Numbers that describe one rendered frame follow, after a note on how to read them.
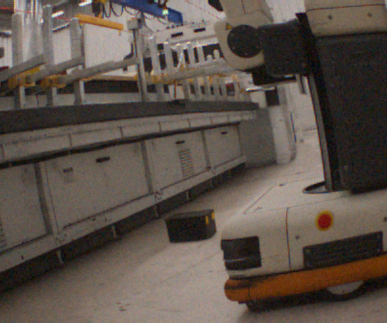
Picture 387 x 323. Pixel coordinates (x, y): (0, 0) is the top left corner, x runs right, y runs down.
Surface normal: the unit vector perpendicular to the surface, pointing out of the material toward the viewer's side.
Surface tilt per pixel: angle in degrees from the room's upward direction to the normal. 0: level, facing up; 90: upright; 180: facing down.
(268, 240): 90
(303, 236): 90
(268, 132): 90
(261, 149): 90
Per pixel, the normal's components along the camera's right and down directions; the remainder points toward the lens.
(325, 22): -0.31, 0.11
